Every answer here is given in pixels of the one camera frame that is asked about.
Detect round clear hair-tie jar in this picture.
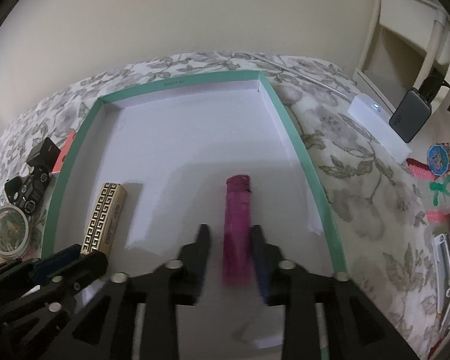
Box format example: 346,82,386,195
0,205,31,260

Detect magenta lighter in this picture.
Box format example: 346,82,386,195
222,175,252,286

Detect black toy car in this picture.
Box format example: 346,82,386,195
4,166,51,216

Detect gold black patterned lighter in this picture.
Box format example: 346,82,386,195
81,182,127,257

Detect black power adapter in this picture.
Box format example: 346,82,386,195
26,137,61,173

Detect floral grey white blanket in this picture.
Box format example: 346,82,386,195
0,51,439,359

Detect green rimmed white tray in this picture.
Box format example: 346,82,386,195
42,71,346,359

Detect silver hair clip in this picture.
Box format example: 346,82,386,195
433,232,450,320

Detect white rectangular device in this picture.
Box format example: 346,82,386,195
348,94,411,164

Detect round blue cartoon tin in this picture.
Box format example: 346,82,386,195
427,143,450,176

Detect dark grey power bank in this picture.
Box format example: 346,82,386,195
388,88,432,143

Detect white wooden shelf unit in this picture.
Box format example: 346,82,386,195
353,0,450,112

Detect black cable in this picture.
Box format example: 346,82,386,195
419,68,450,123

